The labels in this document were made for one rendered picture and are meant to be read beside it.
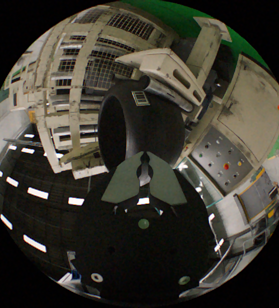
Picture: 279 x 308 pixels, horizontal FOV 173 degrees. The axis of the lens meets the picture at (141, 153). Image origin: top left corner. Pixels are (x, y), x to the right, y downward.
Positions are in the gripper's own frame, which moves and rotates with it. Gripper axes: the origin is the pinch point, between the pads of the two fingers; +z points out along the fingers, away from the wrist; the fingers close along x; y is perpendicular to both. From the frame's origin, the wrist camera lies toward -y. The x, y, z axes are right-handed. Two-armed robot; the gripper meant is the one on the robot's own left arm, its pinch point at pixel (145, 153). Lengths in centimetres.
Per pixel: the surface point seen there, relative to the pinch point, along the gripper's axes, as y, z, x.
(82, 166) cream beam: 42, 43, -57
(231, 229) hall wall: 723, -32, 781
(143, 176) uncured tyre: 16.9, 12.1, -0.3
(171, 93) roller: -10.7, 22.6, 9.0
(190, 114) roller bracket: -3.2, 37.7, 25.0
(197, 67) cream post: -34, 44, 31
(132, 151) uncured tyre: 7.5, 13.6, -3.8
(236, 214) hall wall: 608, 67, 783
